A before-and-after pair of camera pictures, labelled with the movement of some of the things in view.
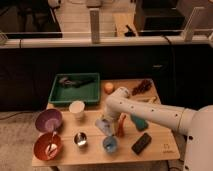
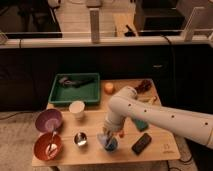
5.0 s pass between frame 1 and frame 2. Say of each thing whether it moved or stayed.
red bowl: stayed
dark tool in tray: stayed
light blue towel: moved
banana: stayed
